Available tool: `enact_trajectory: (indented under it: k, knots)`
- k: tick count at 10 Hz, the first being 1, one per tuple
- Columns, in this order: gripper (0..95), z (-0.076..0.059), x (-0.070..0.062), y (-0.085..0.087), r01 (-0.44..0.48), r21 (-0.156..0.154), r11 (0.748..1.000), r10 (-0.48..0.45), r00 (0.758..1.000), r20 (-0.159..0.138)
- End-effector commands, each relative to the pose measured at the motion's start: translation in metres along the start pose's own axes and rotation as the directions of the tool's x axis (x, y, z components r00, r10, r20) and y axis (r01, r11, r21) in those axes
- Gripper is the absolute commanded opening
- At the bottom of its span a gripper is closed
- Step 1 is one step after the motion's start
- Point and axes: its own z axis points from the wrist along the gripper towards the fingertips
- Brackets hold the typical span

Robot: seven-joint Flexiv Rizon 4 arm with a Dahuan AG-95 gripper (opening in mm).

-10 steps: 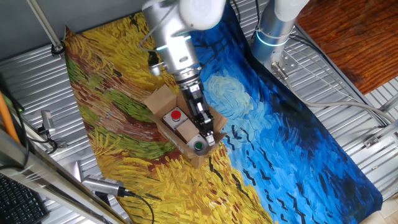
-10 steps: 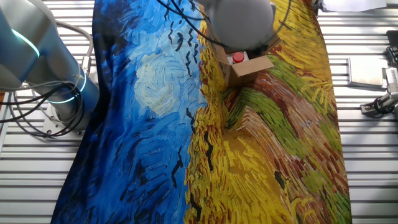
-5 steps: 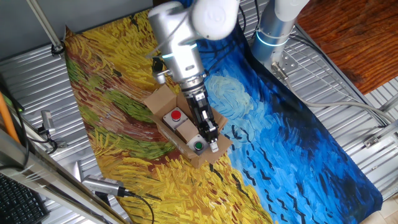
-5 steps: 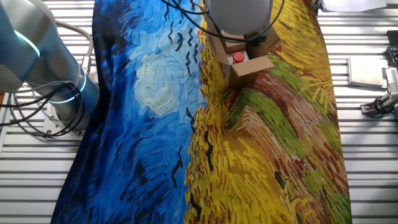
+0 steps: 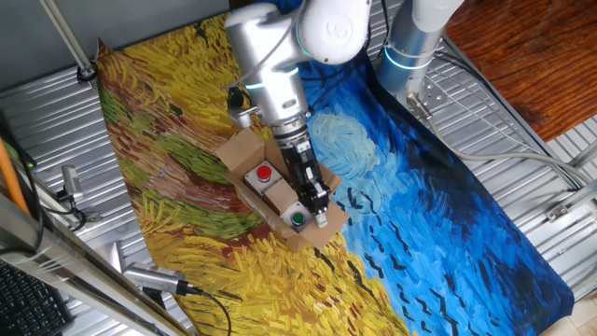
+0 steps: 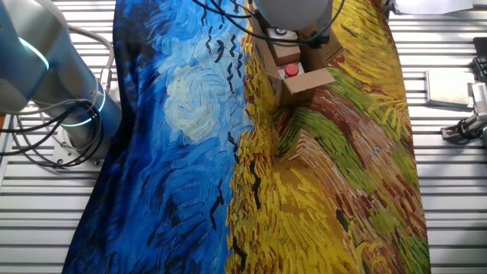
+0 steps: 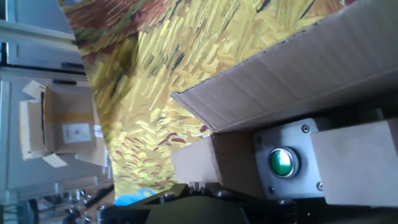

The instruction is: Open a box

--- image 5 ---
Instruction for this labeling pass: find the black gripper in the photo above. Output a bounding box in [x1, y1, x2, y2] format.
[278, 134, 333, 230]

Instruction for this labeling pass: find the brown cardboard box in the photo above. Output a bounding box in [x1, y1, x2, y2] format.
[215, 126, 351, 254]

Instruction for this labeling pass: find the Van Gogh print tablecloth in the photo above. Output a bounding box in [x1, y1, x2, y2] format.
[95, 0, 576, 336]

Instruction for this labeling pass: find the shiny metal plate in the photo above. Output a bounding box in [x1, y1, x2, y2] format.
[105, 240, 126, 273]

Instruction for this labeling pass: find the grey metal clamp tool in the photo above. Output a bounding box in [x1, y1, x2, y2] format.
[55, 164, 102, 232]

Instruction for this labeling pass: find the slanted metal rod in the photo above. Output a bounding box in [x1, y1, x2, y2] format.
[38, 0, 98, 84]

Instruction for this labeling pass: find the black keyboard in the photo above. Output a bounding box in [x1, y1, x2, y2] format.
[0, 259, 76, 336]

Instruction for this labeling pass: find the orange pole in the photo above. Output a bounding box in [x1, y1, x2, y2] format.
[0, 138, 32, 217]

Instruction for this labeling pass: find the green button switch box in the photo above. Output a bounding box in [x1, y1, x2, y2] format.
[279, 201, 315, 233]

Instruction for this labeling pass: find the red button switch box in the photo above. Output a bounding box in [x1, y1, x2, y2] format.
[243, 161, 284, 197]

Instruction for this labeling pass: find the black cable of depth camera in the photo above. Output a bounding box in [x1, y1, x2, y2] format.
[186, 285, 233, 336]

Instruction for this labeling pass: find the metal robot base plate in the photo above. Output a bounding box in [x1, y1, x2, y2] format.
[403, 76, 449, 114]

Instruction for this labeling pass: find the silver ribbed depth camera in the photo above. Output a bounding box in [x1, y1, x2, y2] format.
[122, 260, 202, 298]

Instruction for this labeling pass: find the grey cable with metal connector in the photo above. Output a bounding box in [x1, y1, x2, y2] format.
[407, 91, 594, 189]

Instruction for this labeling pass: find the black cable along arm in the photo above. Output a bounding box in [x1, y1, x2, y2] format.
[302, 0, 392, 111]

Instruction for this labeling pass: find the aluminium corner bracket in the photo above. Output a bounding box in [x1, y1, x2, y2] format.
[544, 179, 597, 223]

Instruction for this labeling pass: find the aluminium frame bar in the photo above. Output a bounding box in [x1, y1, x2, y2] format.
[0, 193, 192, 336]

